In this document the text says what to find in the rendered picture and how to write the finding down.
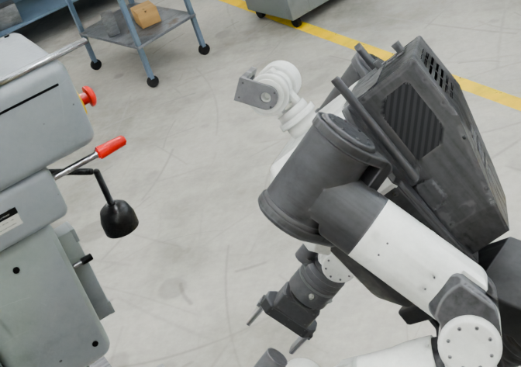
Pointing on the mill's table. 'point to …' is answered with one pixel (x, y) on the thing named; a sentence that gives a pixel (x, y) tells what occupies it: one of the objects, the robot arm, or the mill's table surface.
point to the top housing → (36, 112)
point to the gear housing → (29, 207)
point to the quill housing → (46, 308)
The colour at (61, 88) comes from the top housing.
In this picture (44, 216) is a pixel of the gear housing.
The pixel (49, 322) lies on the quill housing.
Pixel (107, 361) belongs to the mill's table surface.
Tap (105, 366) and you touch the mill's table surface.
